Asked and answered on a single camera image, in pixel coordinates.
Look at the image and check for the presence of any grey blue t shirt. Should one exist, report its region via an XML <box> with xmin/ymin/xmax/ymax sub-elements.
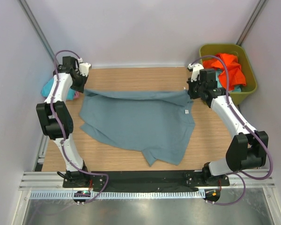
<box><xmin>80</xmin><ymin>90</ymin><xmax>195</xmax><ymax>165</ymax></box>

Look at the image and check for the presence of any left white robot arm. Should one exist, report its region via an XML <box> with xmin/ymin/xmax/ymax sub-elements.
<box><xmin>36</xmin><ymin>56</ymin><xmax>91</xmax><ymax>188</ymax></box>

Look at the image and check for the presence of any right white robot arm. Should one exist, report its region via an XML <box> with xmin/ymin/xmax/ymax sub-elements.
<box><xmin>187</xmin><ymin>63</ymin><xmax>268</xmax><ymax>186</ymax></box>

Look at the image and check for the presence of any folded pink t shirt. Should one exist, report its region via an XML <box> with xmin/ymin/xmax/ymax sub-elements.
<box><xmin>74</xmin><ymin>91</ymin><xmax>80</xmax><ymax>99</ymax></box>

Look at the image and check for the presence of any folded turquoise t shirt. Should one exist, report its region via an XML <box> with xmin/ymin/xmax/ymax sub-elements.
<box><xmin>41</xmin><ymin>78</ymin><xmax>76</xmax><ymax>100</ymax></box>

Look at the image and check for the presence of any olive green plastic bin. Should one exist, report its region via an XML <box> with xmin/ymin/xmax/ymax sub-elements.
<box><xmin>199</xmin><ymin>44</ymin><xmax>257</xmax><ymax>105</ymax></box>

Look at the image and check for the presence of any light teal t shirt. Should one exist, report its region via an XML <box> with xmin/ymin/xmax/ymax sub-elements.
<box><xmin>215</xmin><ymin>69</ymin><xmax>241</xmax><ymax>93</ymax></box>

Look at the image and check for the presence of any orange t shirt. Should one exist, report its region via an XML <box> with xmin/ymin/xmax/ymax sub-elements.
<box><xmin>203</xmin><ymin>53</ymin><xmax>246</xmax><ymax>90</ymax></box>

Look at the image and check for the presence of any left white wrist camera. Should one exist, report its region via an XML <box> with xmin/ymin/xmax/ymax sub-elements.
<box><xmin>79</xmin><ymin>62</ymin><xmax>92</xmax><ymax>77</ymax></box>

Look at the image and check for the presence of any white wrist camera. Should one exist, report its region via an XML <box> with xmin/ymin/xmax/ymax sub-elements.
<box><xmin>79</xmin><ymin>62</ymin><xmax>92</xmax><ymax>77</ymax></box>
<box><xmin>187</xmin><ymin>63</ymin><xmax>204</xmax><ymax>82</ymax></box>

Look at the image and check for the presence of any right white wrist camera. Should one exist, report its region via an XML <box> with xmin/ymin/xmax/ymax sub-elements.
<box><xmin>187</xmin><ymin>63</ymin><xmax>204</xmax><ymax>82</ymax></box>

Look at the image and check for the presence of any aluminium left frame rail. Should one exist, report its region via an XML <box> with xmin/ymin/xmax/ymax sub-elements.
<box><xmin>33</xmin><ymin>135</ymin><xmax>49</xmax><ymax>172</ymax></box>

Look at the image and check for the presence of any aluminium frame rail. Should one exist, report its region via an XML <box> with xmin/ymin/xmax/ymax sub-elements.
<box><xmin>33</xmin><ymin>135</ymin><xmax>49</xmax><ymax>172</ymax></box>
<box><xmin>20</xmin><ymin>172</ymin><xmax>275</xmax><ymax>192</ymax></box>

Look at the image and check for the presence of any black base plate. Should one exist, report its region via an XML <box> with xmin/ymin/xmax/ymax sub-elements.
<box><xmin>57</xmin><ymin>170</ymin><xmax>230</xmax><ymax>189</ymax></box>

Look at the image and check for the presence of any aluminium front frame rail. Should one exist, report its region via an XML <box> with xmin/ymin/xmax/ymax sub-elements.
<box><xmin>20</xmin><ymin>172</ymin><xmax>275</xmax><ymax>192</ymax></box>

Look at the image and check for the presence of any slotted cable duct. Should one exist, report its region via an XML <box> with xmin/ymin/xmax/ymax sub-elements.
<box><xmin>30</xmin><ymin>189</ymin><xmax>205</xmax><ymax>200</ymax></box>

